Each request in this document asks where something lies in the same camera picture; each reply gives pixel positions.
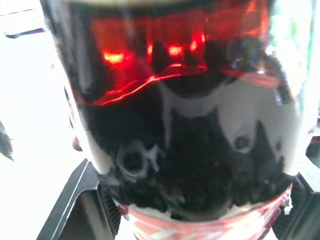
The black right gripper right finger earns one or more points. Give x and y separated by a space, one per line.
297 212

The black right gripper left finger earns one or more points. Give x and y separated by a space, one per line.
82 212

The cola bottle with red label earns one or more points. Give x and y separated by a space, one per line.
175 112

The dark fuzzy object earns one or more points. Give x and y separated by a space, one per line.
5 142

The dark thin strip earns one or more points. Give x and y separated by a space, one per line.
23 33

